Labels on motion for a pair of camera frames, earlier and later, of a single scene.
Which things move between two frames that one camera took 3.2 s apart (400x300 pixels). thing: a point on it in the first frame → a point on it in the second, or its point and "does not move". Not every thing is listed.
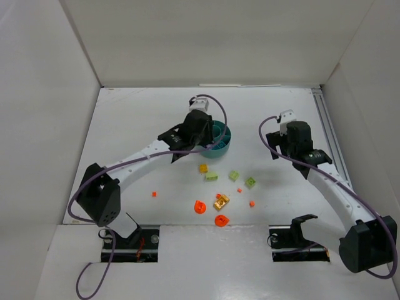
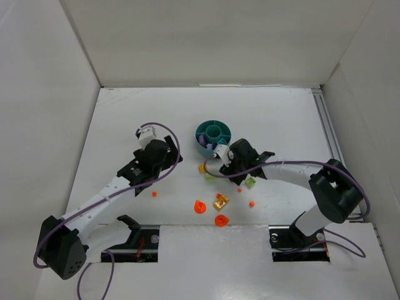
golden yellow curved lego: (221, 202) does not move
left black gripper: (204, 132) → (169, 150)
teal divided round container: (221, 140) does not move
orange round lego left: (200, 207) does not move
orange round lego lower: (221, 220) does not move
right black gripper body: (278, 144) → (233, 174)
